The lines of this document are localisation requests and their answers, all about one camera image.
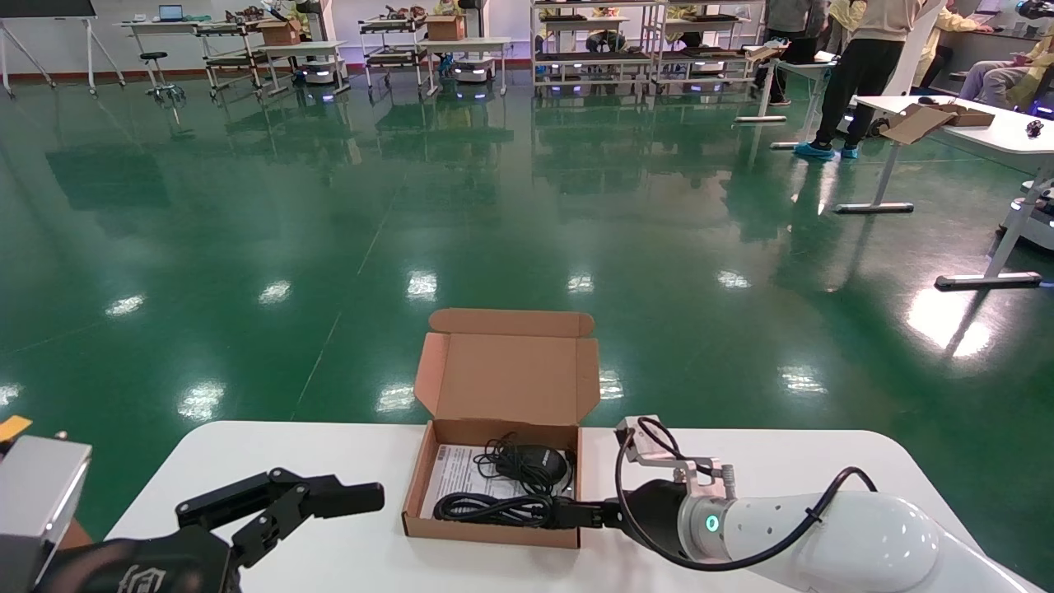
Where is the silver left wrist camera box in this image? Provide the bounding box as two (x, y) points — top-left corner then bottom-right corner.
(0, 435), (93, 593)

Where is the open flat cardboard box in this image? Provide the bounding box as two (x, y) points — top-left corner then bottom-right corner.
(879, 102), (996, 147)

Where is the metal shelf rack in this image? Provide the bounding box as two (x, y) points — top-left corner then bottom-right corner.
(659, 0), (771, 91)
(529, 0), (669, 98)

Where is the seated person in grey trousers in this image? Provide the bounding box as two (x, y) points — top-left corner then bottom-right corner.
(959, 25), (1054, 112)

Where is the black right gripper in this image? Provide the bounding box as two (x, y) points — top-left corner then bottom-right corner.
(549, 480), (686, 563)

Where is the black power adapter with cord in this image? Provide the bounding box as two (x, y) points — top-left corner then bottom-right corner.
(473, 434), (578, 500)

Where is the large white pedestal table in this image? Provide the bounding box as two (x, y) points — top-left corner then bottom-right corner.
(834, 95), (1054, 291)

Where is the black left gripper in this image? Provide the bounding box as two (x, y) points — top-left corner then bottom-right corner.
(37, 468), (385, 593)

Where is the metal cart with parts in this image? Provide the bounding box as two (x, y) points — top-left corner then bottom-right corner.
(196, 8), (277, 100)
(359, 7), (431, 93)

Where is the coiled black power cable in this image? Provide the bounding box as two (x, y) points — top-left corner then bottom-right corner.
(433, 491), (577, 530)

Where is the white printed manual sheet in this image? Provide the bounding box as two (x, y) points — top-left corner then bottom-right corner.
(420, 445), (532, 521)

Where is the white desk with laptop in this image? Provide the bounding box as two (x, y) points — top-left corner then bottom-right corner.
(120, 18), (211, 58)

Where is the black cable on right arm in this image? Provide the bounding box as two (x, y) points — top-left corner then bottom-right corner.
(613, 416), (879, 574)

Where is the person in beige top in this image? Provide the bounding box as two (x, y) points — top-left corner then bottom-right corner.
(793, 0), (927, 161)

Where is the black swivel stool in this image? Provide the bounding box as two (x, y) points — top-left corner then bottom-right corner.
(138, 52), (187, 105)

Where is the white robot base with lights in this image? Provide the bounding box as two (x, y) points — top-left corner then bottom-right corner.
(995, 180), (1054, 252)

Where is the brown cardboard storage box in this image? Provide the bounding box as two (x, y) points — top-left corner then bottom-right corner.
(402, 309), (601, 550)

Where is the black board on stand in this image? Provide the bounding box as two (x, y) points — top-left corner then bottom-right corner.
(0, 0), (127, 98)

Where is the person in grey top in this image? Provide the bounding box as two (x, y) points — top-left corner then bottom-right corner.
(753, 0), (829, 108)

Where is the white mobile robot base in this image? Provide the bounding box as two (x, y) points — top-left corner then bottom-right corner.
(450, 56), (497, 85)
(293, 59), (340, 88)

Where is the seated person in yellow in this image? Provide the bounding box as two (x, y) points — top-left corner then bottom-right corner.
(910, 0), (997, 91)

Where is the small white pedestal table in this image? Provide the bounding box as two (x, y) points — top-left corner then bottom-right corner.
(735, 45), (841, 151)

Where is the white work table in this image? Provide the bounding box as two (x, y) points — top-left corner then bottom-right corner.
(259, 41), (352, 98)
(418, 37), (513, 98)

